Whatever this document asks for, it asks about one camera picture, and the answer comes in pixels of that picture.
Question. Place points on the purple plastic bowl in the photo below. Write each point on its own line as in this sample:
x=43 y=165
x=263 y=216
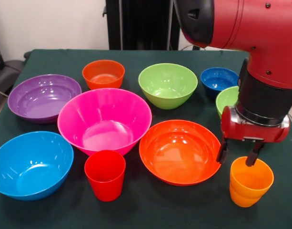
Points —
x=41 y=102

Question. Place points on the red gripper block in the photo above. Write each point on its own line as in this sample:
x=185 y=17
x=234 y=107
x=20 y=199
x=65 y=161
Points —
x=253 y=132

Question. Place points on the orange plastic cup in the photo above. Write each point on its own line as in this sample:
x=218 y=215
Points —
x=250 y=179
x=243 y=200

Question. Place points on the small dark blue bowl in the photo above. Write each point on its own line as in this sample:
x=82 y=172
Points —
x=217 y=78

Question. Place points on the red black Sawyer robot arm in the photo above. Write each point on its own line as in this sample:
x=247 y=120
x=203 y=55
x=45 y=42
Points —
x=255 y=23

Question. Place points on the dark grey chair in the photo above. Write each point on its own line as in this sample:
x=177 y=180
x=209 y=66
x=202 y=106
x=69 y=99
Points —
x=7 y=74

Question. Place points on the small ribbed orange-red bowl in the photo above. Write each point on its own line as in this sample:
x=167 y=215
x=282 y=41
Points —
x=98 y=69

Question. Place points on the red plastic cup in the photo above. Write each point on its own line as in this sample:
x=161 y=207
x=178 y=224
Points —
x=105 y=181

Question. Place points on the dark green tablecloth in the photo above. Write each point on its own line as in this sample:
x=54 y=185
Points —
x=160 y=210

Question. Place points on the light blue plastic bowl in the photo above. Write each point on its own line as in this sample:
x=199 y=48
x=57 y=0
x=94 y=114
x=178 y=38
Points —
x=31 y=167

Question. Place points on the pink plastic bowl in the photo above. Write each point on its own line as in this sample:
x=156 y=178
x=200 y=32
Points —
x=105 y=124

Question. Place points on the large orange-red plastic bowl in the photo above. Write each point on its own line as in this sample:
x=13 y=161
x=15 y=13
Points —
x=179 y=155

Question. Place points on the green plastic bowl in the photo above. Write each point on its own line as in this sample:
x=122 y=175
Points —
x=228 y=100
x=167 y=83

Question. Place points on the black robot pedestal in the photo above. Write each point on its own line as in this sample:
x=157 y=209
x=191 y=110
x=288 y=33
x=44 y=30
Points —
x=141 y=23

